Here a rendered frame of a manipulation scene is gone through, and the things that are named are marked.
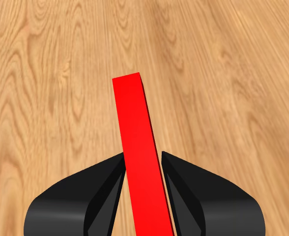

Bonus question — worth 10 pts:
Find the thin red peg bar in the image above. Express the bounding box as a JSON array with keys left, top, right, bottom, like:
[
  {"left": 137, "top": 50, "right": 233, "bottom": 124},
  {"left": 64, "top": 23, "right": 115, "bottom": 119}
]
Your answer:
[{"left": 112, "top": 71, "right": 175, "bottom": 236}]

